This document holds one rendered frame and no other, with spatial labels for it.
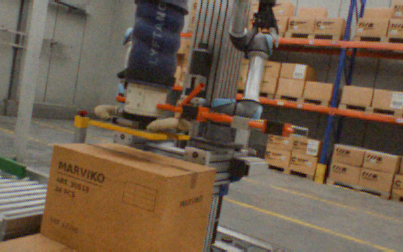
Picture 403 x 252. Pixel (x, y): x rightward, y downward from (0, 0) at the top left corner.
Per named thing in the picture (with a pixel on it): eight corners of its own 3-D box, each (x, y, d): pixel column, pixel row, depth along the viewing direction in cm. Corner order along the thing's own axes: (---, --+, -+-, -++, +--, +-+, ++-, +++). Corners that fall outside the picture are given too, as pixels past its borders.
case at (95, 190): (39, 234, 169) (53, 143, 167) (102, 217, 204) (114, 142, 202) (152, 283, 141) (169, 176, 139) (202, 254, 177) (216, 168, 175)
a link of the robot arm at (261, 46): (231, 126, 212) (247, 37, 225) (258, 131, 211) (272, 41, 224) (231, 120, 200) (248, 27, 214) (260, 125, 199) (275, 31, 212)
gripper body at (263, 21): (250, 25, 172) (255, -2, 172) (258, 30, 180) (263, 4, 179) (266, 26, 168) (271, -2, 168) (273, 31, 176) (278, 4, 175)
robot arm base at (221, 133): (212, 138, 220) (215, 121, 219) (235, 143, 212) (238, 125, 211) (198, 137, 207) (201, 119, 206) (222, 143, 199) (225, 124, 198)
